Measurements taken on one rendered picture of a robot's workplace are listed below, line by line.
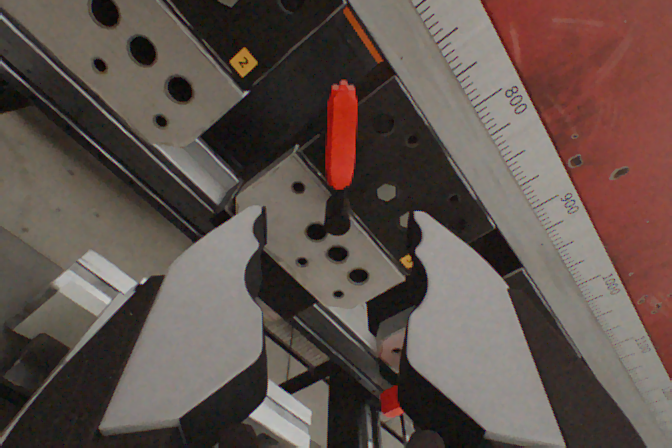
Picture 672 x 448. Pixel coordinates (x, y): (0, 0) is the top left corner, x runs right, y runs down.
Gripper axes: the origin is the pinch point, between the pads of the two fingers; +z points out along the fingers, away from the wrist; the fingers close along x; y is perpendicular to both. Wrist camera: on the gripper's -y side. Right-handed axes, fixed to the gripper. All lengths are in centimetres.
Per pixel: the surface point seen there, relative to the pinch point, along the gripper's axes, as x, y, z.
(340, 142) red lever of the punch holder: 0.1, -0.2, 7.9
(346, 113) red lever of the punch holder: 0.3, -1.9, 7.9
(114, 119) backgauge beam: -35, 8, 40
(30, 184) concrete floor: -122, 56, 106
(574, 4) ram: 13.6, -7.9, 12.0
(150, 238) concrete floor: -91, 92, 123
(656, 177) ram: 23.8, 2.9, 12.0
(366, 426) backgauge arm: 9, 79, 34
